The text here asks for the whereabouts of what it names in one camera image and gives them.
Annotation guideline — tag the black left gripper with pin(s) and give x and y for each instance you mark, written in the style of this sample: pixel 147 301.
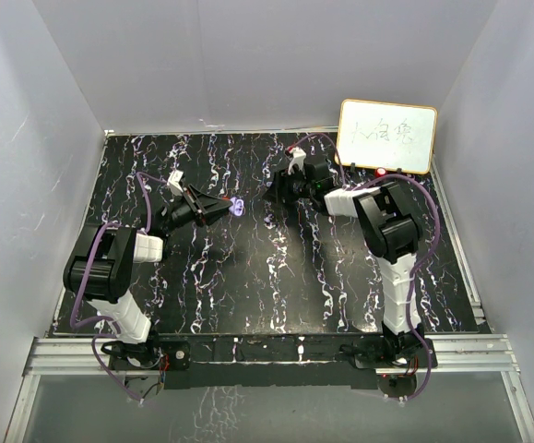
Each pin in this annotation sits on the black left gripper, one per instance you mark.
pixel 214 211

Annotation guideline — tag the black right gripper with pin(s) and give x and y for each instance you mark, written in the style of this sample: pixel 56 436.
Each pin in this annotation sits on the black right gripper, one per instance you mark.
pixel 281 186

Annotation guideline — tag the purple charging case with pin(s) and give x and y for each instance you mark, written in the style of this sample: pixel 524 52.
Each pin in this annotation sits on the purple charging case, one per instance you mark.
pixel 237 207

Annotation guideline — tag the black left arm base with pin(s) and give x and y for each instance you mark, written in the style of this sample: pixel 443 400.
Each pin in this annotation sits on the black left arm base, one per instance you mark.
pixel 154 353

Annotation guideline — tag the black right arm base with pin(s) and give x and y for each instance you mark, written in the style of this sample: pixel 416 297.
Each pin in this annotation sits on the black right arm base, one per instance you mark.
pixel 378 352

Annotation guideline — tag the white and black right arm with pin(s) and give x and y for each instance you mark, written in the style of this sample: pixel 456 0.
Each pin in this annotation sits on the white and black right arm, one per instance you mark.
pixel 390 232

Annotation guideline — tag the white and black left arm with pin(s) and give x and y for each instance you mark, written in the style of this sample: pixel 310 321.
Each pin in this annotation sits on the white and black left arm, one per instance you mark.
pixel 99 269

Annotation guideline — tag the red emergency button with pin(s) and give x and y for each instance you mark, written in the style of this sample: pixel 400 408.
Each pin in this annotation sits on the red emergency button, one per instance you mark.
pixel 380 172

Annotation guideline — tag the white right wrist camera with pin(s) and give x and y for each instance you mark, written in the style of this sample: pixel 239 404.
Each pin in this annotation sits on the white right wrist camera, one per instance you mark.
pixel 296 156

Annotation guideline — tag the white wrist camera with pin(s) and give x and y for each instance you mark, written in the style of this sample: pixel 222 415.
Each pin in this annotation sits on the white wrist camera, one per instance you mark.
pixel 174 182
pixel 296 156

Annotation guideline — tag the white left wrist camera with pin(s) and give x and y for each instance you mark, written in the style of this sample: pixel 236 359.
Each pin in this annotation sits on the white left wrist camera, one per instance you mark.
pixel 174 182

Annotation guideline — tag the white board yellow frame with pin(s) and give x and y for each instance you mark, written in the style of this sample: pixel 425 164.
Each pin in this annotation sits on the white board yellow frame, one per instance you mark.
pixel 393 136

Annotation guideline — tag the aluminium front rail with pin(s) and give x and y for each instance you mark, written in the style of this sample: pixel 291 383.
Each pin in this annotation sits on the aluminium front rail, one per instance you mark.
pixel 453 353

